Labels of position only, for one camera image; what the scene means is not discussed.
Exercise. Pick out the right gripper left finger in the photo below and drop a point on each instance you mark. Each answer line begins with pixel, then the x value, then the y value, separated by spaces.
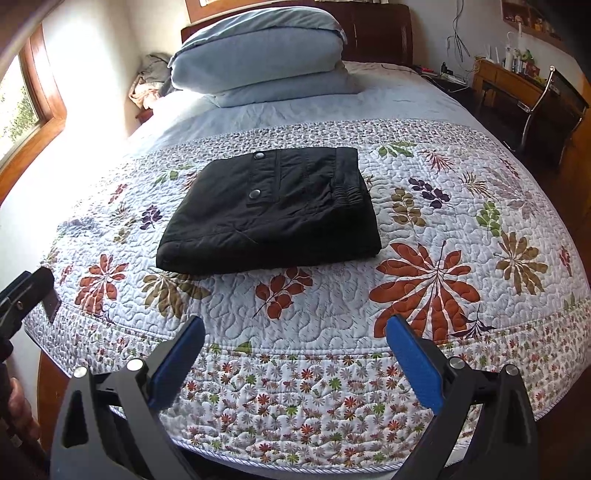
pixel 108 425

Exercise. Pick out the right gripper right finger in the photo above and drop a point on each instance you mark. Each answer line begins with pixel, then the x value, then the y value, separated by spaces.
pixel 504 444

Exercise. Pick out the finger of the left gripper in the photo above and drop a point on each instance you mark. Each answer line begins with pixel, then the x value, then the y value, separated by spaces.
pixel 22 295

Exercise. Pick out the black cargo pants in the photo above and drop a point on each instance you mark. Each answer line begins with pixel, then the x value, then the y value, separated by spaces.
pixel 272 209

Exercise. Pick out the left hand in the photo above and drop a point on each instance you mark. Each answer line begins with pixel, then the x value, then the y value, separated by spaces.
pixel 21 413

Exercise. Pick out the wooden framed side window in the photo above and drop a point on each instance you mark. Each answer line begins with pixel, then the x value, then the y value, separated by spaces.
pixel 33 112

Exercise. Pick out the floral quilted bedspread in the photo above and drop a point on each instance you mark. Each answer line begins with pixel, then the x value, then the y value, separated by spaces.
pixel 296 376

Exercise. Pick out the wooden nightstand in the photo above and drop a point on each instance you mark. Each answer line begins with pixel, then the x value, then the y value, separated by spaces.
pixel 144 115

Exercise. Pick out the light blue pillow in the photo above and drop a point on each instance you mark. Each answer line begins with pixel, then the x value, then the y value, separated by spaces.
pixel 338 81

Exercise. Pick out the black office chair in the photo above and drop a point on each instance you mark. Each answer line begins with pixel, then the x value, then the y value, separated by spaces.
pixel 552 121

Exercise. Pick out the folded light blue duvet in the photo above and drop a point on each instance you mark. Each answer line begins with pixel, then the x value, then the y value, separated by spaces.
pixel 257 46

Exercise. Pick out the wooden desk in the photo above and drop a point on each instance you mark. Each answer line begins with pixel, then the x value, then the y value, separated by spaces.
pixel 492 82

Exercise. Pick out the dark wooden headboard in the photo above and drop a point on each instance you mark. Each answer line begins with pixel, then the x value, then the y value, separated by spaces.
pixel 376 32

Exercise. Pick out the wooden wall shelf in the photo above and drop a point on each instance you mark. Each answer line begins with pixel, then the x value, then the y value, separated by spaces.
pixel 521 15

